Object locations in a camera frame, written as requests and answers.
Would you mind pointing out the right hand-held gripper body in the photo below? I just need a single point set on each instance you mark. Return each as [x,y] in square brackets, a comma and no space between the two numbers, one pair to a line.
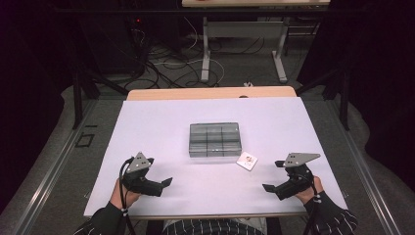
[298,182]

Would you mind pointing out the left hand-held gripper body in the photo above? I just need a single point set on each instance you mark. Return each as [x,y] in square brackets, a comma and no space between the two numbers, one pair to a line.
[141,184]

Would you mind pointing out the small white packet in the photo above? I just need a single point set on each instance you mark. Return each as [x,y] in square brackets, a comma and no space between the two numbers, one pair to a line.
[247,161]

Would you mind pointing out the clear plastic compartment box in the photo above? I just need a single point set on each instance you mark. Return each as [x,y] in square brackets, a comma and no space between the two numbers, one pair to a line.
[213,139]

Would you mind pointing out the person's right hand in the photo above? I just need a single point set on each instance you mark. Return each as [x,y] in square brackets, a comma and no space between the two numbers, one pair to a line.
[308,196]

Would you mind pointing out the person's left hand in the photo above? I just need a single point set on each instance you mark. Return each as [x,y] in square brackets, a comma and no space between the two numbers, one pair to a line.
[119,197]

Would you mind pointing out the white table mat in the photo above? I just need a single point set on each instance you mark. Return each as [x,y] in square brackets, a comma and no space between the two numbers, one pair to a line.
[212,189]

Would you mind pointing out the person's striped clothing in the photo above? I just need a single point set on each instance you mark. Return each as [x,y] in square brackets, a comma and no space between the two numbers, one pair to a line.
[212,227]

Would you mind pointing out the light wooden table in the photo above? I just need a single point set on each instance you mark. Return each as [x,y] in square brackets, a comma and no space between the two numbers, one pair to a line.
[195,93]

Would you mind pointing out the white plug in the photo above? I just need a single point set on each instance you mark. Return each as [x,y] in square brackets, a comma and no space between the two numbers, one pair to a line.
[248,84]

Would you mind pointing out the black metal stand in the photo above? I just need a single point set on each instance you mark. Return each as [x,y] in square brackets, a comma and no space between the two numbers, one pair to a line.
[343,94]
[78,94]

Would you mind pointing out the desk with white legs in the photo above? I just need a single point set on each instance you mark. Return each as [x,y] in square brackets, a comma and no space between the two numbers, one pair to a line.
[205,49]

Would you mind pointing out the black computer tower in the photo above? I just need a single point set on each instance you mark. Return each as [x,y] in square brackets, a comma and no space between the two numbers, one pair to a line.
[111,42]

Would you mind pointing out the aluminium floor rail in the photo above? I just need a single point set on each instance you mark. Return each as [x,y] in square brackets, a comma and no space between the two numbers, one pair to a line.
[362,176]
[49,176]

